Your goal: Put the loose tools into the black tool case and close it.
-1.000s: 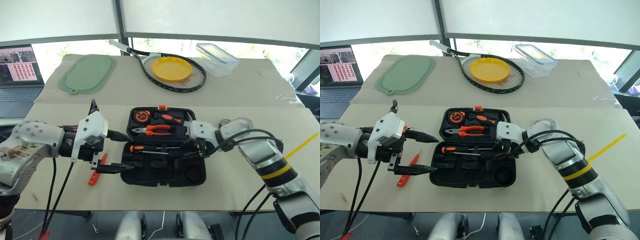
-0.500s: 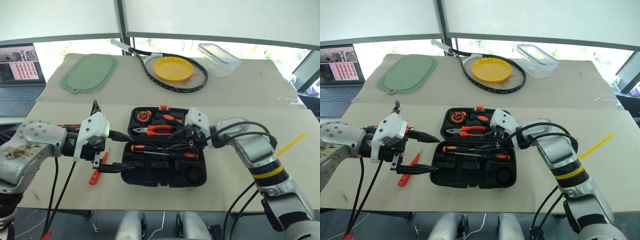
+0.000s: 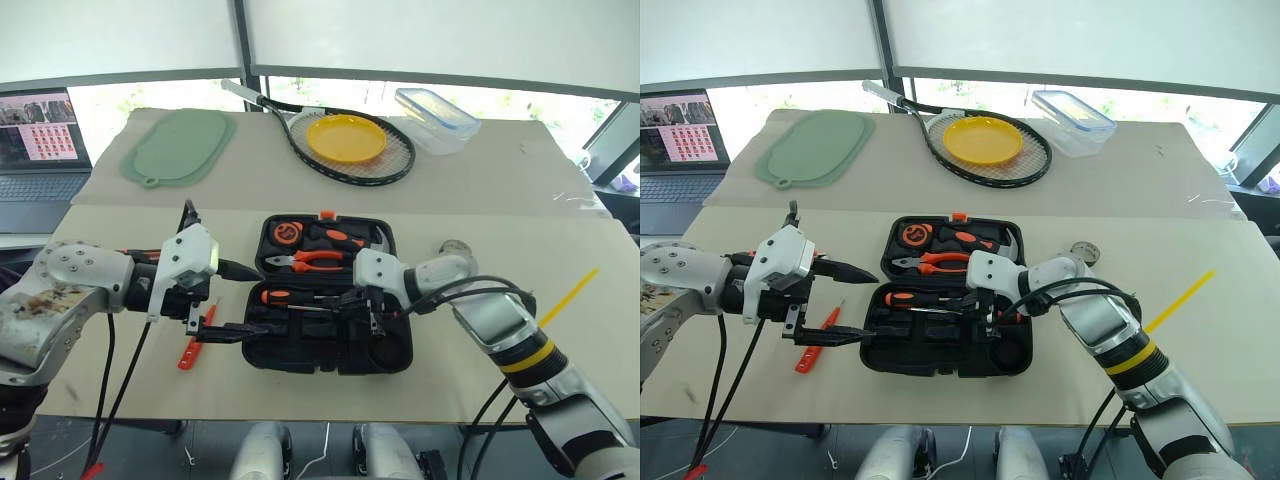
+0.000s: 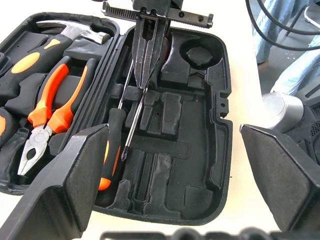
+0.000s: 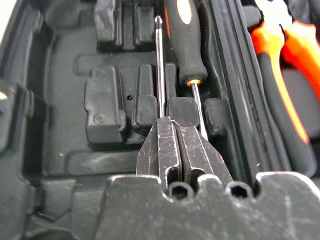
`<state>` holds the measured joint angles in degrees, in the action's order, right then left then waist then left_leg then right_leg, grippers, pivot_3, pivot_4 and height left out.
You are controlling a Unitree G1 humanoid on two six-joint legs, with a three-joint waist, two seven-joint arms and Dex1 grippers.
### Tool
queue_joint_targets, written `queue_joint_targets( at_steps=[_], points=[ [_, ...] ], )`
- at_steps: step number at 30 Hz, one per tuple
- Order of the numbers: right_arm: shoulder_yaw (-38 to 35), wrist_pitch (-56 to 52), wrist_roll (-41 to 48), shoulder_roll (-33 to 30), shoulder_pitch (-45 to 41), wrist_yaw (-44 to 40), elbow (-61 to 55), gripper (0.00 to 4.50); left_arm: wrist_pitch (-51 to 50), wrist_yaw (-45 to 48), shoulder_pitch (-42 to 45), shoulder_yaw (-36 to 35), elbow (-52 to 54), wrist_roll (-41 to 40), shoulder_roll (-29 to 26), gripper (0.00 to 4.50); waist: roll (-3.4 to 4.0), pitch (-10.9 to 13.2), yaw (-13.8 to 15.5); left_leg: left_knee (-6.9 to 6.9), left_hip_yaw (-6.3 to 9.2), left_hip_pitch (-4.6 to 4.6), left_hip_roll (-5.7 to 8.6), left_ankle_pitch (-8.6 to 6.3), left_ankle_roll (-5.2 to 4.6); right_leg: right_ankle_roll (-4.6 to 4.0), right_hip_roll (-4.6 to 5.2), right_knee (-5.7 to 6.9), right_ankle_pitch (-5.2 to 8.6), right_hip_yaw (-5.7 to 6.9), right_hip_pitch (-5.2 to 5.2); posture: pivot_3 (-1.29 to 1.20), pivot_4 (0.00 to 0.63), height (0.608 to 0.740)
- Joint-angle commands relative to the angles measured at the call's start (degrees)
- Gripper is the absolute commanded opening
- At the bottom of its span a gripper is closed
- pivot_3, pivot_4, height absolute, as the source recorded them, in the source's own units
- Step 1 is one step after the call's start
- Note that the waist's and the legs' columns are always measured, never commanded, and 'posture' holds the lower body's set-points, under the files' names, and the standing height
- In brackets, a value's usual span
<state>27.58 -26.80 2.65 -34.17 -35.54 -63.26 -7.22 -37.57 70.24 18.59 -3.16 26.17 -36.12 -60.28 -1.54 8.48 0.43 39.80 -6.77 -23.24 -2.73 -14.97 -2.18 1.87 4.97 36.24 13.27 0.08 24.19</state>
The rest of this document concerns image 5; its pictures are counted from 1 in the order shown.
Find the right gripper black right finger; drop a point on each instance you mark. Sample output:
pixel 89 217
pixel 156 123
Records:
pixel 200 152

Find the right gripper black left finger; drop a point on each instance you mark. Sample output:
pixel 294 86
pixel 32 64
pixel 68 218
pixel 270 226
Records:
pixel 165 147

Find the silver Phillips screwdriver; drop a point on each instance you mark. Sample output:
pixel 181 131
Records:
pixel 160 70

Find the black zippered pouch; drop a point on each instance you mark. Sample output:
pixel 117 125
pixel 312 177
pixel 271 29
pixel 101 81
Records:
pixel 62 100

